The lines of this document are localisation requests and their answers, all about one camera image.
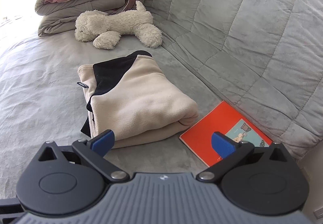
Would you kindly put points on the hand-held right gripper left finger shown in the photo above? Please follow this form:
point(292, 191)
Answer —
point(103, 142)

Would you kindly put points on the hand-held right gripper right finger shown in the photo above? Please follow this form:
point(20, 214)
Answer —
point(223, 145)

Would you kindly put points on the beige and black sweatshirt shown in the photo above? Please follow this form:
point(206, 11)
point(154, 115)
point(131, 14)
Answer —
point(141, 103)

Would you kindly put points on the orange book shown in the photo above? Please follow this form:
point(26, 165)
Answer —
point(201, 135)

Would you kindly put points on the grey bed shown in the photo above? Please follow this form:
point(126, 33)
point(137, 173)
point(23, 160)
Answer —
point(37, 87)

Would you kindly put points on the grey quilted headboard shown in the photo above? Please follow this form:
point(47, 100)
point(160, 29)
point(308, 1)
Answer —
point(239, 24)

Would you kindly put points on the white plush dog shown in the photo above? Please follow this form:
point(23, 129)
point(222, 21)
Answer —
point(121, 21)

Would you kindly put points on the white wall socket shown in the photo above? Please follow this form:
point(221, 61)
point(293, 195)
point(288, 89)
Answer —
point(317, 214)

